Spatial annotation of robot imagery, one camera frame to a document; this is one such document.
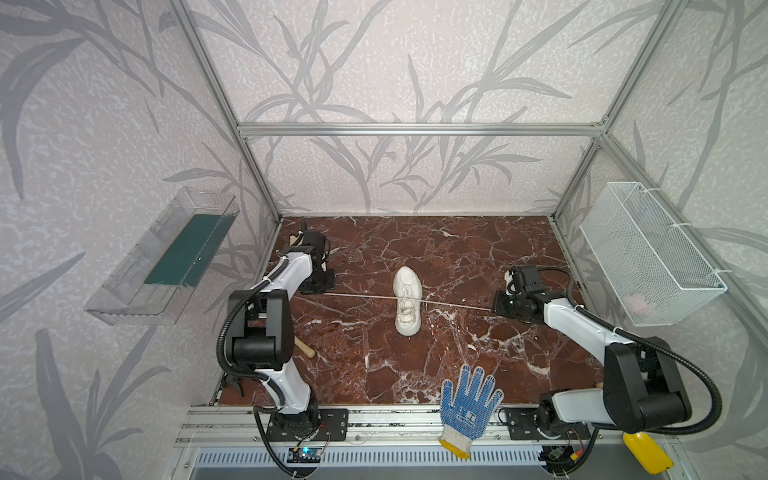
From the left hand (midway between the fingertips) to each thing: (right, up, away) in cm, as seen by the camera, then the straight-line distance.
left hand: (326, 278), depth 94 cm
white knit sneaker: (+26, -6, -3) cm, 27 cm away
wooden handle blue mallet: (-4, -19, -9) cm, 21 cm away
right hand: (+53, -5, -2) cm, 54 cm away
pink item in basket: (+82, -4, -21) cm, 85 cm away
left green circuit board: (+1, -40, -23) cm, 46 cm away
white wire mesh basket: (+78, +6, -31) cm, 85 cm away
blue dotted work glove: (+40, -33, -20) cm, 56 cm away
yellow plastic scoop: (+82, -38, -26) cm, 94 cm away
